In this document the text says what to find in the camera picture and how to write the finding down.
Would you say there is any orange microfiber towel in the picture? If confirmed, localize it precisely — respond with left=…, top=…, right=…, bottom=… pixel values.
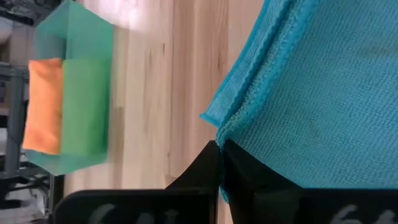
left=22, top=58, right=65, bottom=156

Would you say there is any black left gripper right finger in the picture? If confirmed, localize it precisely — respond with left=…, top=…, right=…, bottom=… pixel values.
left=223, top=139, right=398, bottom=224

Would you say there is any teal translucent plastic basket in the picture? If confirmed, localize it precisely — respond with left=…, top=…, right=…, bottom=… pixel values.
left=24, top=0, right=113, bottom=175

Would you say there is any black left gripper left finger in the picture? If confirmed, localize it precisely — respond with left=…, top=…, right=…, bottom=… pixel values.
left=52, top=140, right=221, bottom=224

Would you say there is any blue microfiber towel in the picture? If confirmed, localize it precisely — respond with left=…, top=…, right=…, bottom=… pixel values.
left=200, top=0, right=398, bottom=203

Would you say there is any green microfiber towel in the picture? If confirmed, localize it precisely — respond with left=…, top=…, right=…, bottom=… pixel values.
left=61, top=58, right=111, bottom=156

